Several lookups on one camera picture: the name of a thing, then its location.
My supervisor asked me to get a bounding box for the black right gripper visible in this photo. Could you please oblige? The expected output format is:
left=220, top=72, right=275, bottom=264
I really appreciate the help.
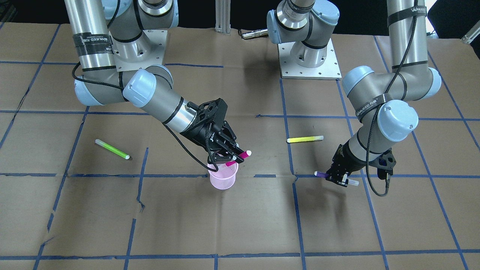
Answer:
left=180, top=99, right=245, bottom=164

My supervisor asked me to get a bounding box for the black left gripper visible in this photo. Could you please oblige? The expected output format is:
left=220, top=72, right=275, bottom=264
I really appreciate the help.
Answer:
left=325, top=145, right=396, bottom=186

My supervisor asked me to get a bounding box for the purple marker pen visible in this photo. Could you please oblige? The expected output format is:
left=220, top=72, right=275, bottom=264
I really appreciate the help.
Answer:
left=314, top=171, right=359, bottom=186

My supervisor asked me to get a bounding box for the pink marker pen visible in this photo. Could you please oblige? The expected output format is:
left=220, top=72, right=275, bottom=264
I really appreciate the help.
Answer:
left=225, top=150, right=252, bottom=167

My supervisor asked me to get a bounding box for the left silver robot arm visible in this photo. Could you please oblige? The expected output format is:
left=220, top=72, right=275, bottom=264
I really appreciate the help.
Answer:
left=266, top=0, right=442, bottom=186

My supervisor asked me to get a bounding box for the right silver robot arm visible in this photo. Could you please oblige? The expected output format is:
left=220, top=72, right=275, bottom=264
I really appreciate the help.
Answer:
left=65, top=0, right=245, bottom=165

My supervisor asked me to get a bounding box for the pink mesh cup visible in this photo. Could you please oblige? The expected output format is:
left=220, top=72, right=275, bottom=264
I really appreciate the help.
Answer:
left=208, top=161, right=239, bottom=190

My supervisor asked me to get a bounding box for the yellow marker pen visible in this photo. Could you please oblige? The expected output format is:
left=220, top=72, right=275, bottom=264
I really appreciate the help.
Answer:
left=286, top=135, right=324, bottom=144

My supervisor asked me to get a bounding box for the green marker pen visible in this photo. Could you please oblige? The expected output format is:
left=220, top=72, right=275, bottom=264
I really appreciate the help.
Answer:
left=95, top=139, right=131, bottom=160

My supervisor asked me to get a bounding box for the metal cylinder connector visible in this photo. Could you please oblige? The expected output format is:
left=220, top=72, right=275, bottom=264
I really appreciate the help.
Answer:
left=238, top=29, right=269, bottom=40

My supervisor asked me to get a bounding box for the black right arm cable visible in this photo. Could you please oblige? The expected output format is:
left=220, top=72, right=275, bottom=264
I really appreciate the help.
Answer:
left=72, top=0, right=225, bottom=173

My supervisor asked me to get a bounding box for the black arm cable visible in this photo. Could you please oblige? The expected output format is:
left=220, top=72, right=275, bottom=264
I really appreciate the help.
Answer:
left=72, top=0, right=225, bottom=173
left=366, top=0, right=419, bottom=197

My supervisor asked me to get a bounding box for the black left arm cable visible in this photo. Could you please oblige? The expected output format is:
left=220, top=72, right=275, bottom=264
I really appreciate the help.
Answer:
left=366, top=0, right=419, bottom=197

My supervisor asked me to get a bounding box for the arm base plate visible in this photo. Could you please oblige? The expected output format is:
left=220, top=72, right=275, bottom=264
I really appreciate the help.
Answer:
left=112, top=30, right=168, bottom=72
left=277, top=39, right=342, bottom=80

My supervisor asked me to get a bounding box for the aluminium frame post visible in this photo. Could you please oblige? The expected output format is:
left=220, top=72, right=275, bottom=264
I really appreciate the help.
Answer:
left=215, top=0, right=231, bottom=36

